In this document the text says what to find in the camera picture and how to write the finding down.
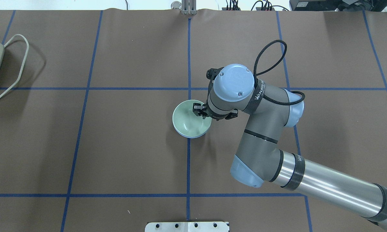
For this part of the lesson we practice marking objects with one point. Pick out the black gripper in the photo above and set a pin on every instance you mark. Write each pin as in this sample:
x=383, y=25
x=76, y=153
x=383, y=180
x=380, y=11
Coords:
x=200, y=110

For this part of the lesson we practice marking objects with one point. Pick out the green bowl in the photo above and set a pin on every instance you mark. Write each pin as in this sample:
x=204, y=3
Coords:
x=183, y=117

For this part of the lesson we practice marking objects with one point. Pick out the blue bowl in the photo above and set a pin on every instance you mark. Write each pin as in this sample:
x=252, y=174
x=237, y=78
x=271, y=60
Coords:
x=191, y=134

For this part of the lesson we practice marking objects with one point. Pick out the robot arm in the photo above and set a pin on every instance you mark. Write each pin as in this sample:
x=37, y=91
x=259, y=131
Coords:
x=235, y=88

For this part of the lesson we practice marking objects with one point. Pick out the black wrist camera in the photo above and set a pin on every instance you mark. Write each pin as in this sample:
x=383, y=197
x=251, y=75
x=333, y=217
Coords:
x=212, y=73

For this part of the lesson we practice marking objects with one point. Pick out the aluminium frame post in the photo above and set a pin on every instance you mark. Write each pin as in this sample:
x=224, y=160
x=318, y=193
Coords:
x=188, y=7

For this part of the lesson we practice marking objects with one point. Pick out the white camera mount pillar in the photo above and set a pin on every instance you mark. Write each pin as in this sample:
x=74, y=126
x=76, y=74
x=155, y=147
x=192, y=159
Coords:
x=201, y=226

